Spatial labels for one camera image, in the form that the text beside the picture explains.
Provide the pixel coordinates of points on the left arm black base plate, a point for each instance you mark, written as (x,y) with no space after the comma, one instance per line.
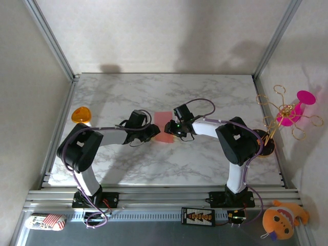
(112,198)

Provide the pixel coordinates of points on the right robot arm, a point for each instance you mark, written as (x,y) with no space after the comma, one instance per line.
(238,141)

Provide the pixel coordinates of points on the black round gold-rimmed disc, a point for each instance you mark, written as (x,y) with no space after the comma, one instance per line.
(269,150)

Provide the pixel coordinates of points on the pink plastic wine glass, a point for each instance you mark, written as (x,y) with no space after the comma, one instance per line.
(306,97)

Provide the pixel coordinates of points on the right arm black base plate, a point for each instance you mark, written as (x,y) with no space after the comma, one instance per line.
(216,198)

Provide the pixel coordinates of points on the aluminium front rails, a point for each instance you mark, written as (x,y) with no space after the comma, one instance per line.
(164,197)

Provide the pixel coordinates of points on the orange translucent cup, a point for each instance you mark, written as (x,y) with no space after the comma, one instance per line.
(80,114)

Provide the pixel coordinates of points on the aluminium frame post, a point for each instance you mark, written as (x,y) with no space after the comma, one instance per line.
(51,38)
(276,38)

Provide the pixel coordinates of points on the black yellow power connector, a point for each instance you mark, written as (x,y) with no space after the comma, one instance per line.
(234,215)

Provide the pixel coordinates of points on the pink cloth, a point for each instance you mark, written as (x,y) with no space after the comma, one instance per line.
(162,120)

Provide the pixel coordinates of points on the black charger board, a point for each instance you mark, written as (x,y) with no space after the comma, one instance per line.
(197,216)

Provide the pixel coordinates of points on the red striped snack bag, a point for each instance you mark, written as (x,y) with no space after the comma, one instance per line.
(46,221)

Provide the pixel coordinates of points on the aluminium side rail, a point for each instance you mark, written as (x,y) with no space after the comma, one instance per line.
(62,115)
(282,166)

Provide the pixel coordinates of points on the orange plush toy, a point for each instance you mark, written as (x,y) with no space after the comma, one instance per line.
(279,220)

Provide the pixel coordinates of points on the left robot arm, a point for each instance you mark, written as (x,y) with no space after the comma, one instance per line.
(79,147)

